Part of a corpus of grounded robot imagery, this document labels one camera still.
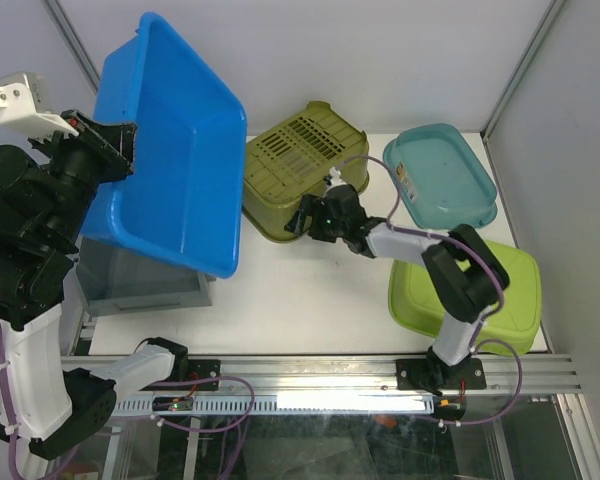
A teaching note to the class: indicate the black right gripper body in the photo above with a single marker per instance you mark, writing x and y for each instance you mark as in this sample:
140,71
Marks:
323,225

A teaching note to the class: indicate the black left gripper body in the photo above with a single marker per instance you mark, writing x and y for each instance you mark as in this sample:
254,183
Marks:
89,154

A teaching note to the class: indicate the olive green slotted basket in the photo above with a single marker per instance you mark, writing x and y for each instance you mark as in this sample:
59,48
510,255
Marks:
292,158

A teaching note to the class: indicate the blue plastic tub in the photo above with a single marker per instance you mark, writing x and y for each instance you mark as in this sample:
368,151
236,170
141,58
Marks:
182,204

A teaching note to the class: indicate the lime green plastic tub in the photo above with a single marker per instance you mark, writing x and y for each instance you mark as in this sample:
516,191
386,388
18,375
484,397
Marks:
418,296

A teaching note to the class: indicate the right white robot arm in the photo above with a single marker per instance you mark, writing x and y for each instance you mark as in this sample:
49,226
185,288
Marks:
456,339

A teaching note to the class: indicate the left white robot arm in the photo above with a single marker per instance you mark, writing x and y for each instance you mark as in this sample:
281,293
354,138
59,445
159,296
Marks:
45,408

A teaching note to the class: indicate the teal translucent plastic tray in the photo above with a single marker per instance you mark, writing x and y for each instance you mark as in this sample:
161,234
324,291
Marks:
441,180

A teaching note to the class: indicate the grey plastic storage bin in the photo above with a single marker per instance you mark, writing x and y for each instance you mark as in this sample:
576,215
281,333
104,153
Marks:
116,281

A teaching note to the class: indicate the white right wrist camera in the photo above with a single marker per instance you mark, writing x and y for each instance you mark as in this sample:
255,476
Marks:
333,179

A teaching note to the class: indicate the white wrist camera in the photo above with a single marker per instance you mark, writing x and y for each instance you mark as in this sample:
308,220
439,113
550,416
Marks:
333,179
24,108

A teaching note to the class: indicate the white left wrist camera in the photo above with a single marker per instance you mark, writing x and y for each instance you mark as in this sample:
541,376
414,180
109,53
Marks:
24,108

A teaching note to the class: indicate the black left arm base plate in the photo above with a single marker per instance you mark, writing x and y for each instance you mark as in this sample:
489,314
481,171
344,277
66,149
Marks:
202,376

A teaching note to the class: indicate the aluminium mounting rail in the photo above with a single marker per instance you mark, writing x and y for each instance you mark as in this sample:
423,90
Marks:
540,374

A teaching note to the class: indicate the white slotted cable duct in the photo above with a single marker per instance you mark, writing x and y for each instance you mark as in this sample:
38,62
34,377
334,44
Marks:
280,404

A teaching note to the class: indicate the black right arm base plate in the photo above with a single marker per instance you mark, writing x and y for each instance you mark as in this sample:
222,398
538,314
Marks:
424,374

